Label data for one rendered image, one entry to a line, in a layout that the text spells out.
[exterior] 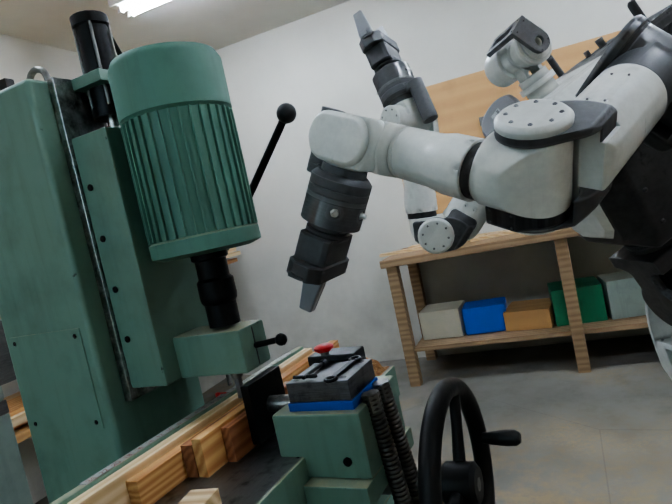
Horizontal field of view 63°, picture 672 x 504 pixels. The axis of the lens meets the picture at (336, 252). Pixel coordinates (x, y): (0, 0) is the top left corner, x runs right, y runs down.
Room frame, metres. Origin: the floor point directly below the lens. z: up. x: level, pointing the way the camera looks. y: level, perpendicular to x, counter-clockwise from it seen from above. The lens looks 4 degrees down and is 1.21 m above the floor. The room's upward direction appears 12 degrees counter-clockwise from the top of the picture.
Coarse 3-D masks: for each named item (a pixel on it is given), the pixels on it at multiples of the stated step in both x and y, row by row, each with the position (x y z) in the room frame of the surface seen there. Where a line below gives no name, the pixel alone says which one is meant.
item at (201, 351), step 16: (256, 320) 0.89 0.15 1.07; (176, 336) 0.90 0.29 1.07; (192, 336) 0.88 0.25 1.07; (208, 336) 0.86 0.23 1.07; (224, 336) 0.85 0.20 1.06; (240, 336) 0.84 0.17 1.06; (256, 336) 0.88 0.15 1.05; (176, 352) 0.90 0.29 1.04; (192, 352) 0.88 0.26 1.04; (208, 352) 0.87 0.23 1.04; (224, 352) 0.85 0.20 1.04; (240, 352) 0.84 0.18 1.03; (256, 352) 0.87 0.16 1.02; (192, 368) 0.89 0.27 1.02; (208, 368) 0.87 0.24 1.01; (224, 368) 0.86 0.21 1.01; (240, 368) 0.84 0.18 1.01
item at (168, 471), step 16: (304, 368) 1.06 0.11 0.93; (176, 448) 0.75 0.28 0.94; (160, 464) 0.71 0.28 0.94; (176, 464) 0.73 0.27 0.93; (128, 480) 0.68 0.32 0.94; (144, 480) 0.68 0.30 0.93; (160, 480) 0.70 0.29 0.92; (176, 480) 0.72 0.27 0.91; (144, 496) 0.67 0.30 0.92; (160, 496) 0.69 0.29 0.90
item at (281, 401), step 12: (264, 372) 0.84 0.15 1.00; (276, 372) 0.86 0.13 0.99; (252, 384) 0.80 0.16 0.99; (264, 384) 0.82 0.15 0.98; (276, 384) 0.85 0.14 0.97; (252, 396) 0.79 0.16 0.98; (264, 396) 0.82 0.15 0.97; (276, 396) 0.82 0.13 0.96; (288, 396) 0.81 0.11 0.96; (252, 408) 0.79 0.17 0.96; (264, 408) 0.81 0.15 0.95; (276, 408) 0.81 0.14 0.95; (252, 420) 0.79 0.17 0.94; (264, 420) 0.81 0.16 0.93; (252, 432) 0.79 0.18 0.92; (264, 432) 0.80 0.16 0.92
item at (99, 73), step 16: (80, 16) 0.92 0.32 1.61; (96, 16) 0.93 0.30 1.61; (80, 32) 0.93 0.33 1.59; (96, 32) 0.93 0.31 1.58; (80, 48) 0.93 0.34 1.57; (96, 48) 0.92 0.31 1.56; (112, 48) 0.96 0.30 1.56; (80, 64) 0.94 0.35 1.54; (96, 64) 0.93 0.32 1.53; (80, 80) 0.92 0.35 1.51; (96, 80) 0.90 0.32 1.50; (96, 96) 0.93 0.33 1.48; (112, 96) 0.93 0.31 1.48; (96, 112) 0.93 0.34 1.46; (112, 112) 0.92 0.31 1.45
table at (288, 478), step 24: (408, 432) 0.81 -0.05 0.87; (264, 456) 0.76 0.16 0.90; (192, 480) 0.73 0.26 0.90; (216, 480) 0.71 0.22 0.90; (240, 480) 0.70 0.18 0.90; (264, 480) 0.68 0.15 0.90; (288, 480) 0.68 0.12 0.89; (312, 480) 0.72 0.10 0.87; (336, 480) 0.70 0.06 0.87; (360, 480) 0.69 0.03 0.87; (384, 480) 0.71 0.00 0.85
